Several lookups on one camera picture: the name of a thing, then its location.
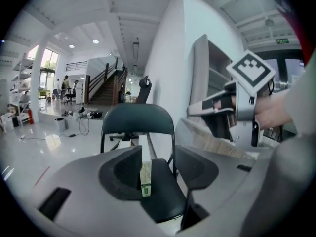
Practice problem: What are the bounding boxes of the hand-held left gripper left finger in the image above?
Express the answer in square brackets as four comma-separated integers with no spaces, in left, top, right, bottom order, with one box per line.
[37,145,159,235]

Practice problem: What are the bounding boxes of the white metal shelving rack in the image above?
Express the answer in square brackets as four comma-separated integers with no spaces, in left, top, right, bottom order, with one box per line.
[9,53,35,128]

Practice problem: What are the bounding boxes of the black office chair with headrest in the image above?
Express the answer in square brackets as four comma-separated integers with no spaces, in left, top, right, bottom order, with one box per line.
[110,75,152,144]

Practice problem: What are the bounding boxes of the person's right forearm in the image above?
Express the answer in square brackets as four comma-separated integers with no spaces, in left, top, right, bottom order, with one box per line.
[283,63,316,138]

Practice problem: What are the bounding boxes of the white round column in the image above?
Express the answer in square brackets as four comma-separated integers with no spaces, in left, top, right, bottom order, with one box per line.
[30,33,49,123]

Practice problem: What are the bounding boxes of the grey open shelf cabinet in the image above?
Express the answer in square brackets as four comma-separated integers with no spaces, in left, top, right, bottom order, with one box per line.
[189,34,235,119]

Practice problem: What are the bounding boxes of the black floor cable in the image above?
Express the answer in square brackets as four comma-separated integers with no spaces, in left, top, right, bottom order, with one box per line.
[20,112,90,141]

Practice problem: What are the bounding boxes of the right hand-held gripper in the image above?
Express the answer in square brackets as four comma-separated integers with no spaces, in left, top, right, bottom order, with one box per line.
[186,49,277,148]

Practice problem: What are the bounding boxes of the white square bin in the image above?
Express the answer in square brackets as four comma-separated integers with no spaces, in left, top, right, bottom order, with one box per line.
[54,118,67,133]

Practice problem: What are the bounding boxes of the wooden staircase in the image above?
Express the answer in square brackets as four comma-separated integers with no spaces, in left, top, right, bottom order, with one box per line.
[84,62,129,106]

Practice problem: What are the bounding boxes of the black swivel office chair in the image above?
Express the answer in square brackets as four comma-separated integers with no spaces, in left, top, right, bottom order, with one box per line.
[63,79,79,105]

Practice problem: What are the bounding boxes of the person's right hand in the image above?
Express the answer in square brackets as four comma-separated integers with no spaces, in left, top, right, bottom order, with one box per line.
[254,92,294,131]

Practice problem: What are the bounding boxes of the white and green carton box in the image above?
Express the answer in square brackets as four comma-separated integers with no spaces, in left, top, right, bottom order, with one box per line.
[138,133,153,198]

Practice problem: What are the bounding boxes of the black folding chair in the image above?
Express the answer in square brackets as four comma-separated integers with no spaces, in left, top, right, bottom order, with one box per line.
[100,102,189,224]

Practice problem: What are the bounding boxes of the person's light shirt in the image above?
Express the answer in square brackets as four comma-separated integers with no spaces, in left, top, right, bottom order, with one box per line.
[240,132,316,237]

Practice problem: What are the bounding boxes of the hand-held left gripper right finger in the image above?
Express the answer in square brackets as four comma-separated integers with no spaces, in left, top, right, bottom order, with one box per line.
[175,146,257,216]

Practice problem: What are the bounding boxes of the pile of equipment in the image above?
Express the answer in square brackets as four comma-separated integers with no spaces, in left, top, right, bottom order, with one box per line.
[61,108,104,120]

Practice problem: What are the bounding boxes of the hanging linear ceiling lamp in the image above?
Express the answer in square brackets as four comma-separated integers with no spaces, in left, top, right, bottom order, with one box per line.
[132,37,140,60]

